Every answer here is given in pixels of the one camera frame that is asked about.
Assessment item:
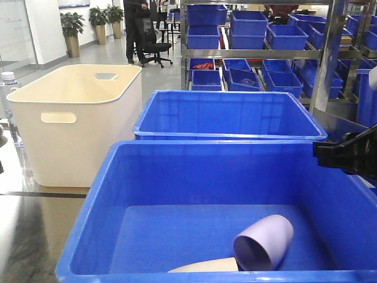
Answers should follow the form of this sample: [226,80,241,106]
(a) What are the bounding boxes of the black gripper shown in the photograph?
[313,124,376,179]

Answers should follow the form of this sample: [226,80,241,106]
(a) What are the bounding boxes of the lavender cup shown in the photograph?
[233,214,294,271]

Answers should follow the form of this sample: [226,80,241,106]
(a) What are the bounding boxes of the beige cup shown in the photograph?
[168,257,239,273]

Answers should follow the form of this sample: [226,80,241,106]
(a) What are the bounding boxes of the blue plastic bin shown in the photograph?
[56,140,376,282]
[133,90,328,141]

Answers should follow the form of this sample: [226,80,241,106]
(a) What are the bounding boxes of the near blue plastic bin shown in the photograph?
[56,140,376,282]

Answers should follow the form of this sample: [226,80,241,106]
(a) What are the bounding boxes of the cream plastic bin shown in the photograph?
[6,64,142,187]

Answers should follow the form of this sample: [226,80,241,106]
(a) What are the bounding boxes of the metal shelf with blue bins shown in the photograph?
[180,1,376,113]

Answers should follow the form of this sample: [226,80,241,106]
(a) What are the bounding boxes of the black office chair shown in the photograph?
[135,8,173,68]

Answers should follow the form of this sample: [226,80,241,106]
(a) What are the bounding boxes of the standing person in black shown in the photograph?
[123,1,148,64]

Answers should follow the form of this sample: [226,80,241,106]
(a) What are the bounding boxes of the potted plant gold pot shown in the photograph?
[60,12,85,58]

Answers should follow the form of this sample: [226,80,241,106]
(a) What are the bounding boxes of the clear water bottle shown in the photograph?
[0,71,26,148]

